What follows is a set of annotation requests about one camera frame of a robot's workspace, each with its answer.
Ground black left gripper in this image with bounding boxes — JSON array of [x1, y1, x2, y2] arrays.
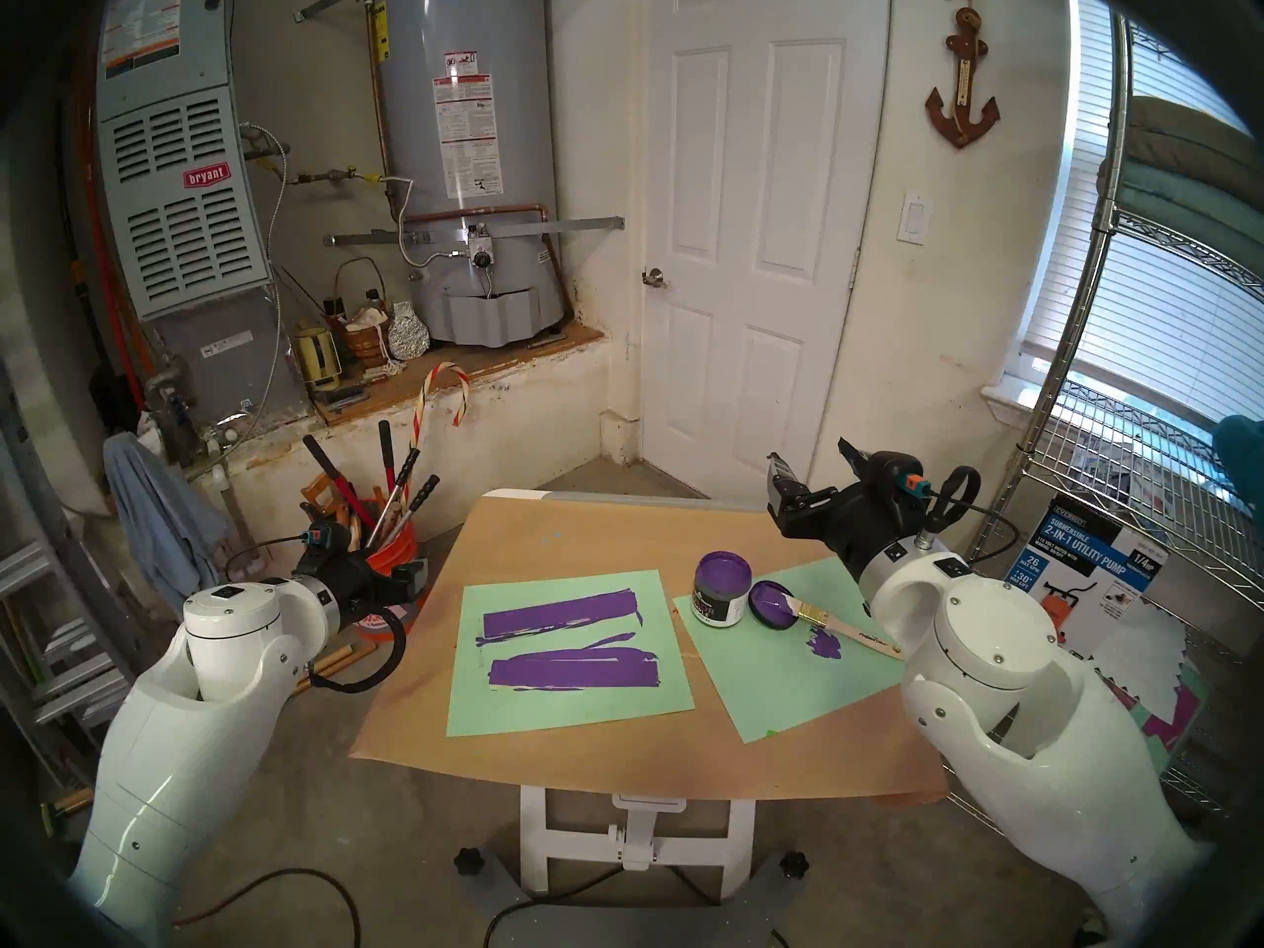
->
[[326, 549, 429, 633]]

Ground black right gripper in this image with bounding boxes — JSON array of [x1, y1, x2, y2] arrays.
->
[[766, 436, 951, 584]]

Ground wooden paint brush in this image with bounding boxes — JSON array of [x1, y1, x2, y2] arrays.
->
[[768, 589, 906, 663]]

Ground purple paint jar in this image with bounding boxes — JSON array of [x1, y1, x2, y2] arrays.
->
[[691, 551, 753, 628]]

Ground orange plastic bucket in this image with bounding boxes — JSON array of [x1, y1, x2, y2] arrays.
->
[[351, 521, 428, 641]]

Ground silver tool black grip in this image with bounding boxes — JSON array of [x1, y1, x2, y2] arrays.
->
[[365, 447, 421, 547], [383, 474, 440, 544]]

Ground purple black jar lid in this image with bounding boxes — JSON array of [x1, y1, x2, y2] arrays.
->
[[748, 580, 801, 633]]

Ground striped candy cane decoration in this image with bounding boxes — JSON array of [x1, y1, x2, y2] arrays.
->
[[413, 361, 471, 453]]

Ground light wood slat panel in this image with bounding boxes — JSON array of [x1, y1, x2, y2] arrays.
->
[[488, 645, 661, 692]]

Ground green paper sheet purple stripe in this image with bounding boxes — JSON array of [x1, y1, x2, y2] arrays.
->
[[446, 569, 695, 738]]

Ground white panel door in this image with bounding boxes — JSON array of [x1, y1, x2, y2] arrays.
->
[[642, 0, 890, 508]]

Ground brown wicker basket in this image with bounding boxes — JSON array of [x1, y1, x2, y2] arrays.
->
[[333, 257, 391, 369]]

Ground yellow boxy device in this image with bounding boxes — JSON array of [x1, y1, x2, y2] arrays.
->
[[293, 324, 344, 392]]

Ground aluminium foil wrapped lump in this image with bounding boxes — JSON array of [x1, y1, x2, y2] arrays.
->
[[387, 301, 432, 361]]

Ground blue hanging cloth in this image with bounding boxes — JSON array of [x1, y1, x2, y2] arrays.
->
[[104, 433, 233, 611]]

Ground utility pump cardboard box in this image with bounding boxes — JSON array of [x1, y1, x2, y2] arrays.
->
[[1002, 492, 1171, 661]]

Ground grey water heater tank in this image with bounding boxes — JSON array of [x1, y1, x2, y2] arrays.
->
[[370, 0, 625, 350]]

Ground white grey work table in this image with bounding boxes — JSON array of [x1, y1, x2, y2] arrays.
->
[[456, 489, 840, 948]]

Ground grey metal ladder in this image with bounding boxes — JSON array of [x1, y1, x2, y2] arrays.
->
[[0, 383, 149, 789]]

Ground white scalloped paper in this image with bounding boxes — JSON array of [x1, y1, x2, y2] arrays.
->
[[1086, 600, 1191, 710]]

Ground white window blinds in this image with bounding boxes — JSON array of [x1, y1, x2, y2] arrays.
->
[[1017, 0, 1264, 434]]

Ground grey Bryant furnace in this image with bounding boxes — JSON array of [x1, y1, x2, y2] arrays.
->
[[97, 0, 312, 424]]

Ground teal fabric object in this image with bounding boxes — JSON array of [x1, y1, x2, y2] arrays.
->
[[1213, 415, 1264, 522]]

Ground pink green paper stack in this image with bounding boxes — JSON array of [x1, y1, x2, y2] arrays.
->
[[1121, 660, 1213, 764]]

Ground grey green folded cushion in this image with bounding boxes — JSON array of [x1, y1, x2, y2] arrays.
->
[[1101, 95, 1264, 192], [1094, 161, 1264, 280]]

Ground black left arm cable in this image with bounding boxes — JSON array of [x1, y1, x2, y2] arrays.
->
[[311, 605, 408, 693]]

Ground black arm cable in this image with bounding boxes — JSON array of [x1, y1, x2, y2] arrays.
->
[[918, 465, 1023, 564], [311, 605, 408, 693]]

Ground red black lopper handle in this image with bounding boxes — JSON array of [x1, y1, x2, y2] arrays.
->
[[302, 434, 376, 530]]

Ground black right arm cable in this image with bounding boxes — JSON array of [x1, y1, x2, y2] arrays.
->
[[918, 465, 1023, 564]]

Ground black floor cable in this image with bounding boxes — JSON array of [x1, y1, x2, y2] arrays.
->
[[482, 862, 791, 948]]

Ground metal water heater strap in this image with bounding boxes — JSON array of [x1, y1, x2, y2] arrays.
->
[[326, 215, 625, 248]]

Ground chrome wire shelf rack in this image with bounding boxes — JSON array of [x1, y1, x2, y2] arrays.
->
[[943, 8, 1264, 838]]

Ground rusty anchor wall decoration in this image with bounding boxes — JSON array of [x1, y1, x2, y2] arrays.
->
[[925, 8, 1001, 150]]

